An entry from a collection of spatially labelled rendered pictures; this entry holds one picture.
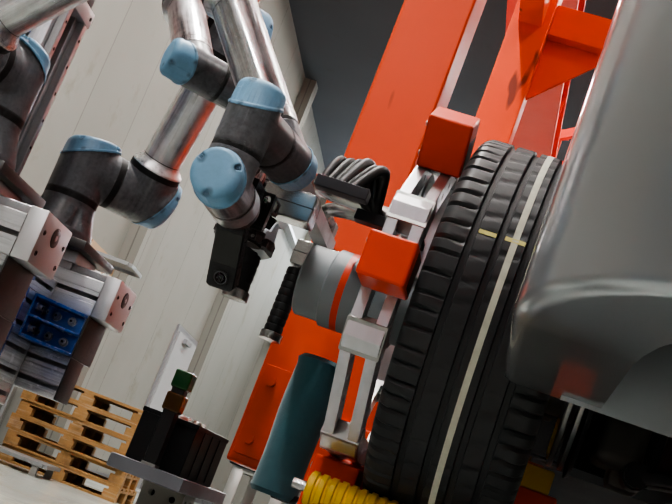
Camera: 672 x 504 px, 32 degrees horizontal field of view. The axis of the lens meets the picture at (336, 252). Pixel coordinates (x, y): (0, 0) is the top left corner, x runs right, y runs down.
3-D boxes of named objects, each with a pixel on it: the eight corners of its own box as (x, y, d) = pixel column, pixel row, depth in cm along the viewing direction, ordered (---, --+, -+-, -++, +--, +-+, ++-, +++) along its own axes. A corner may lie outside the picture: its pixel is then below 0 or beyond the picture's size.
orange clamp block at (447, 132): (459, 179, 189) (474, 127, 185) (413, 165, 190) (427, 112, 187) (467, 169, 195) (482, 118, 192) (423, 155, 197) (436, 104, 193)
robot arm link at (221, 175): (254, 149, 158) (230, 206, 156) (266, 176, 168) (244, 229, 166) (201, 131, 159) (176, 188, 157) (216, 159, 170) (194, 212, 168)
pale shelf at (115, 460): (178, 493, 241) (184, 478, 242) (105, 464, 245) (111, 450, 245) (221, 505, 282) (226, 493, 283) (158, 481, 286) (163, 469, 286)
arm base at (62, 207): (10, 216, 241) (29, 173, 243) (32, 235, 255) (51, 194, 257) (76, 239, 238) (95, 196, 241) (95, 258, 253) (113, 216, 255)
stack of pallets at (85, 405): (-10, 455, 990) (29, 367, 1007) (17, 461, 1065) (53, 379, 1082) (114, 503, 977) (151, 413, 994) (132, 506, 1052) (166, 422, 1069)
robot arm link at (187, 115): (94, 195, 259) (216, -21, 248) (153, 223, 265) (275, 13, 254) (98, 214, 249) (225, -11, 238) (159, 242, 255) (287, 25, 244)
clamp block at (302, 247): (332, 276, 221) (342, 250, 222) (288, 261, 223) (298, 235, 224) (335, 282, 226) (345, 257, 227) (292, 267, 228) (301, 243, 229)
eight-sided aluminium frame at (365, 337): (344, 448, 170) (466, 117, 182) (303, 433, 172) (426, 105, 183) (375, 479, 222) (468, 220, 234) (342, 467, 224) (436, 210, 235)
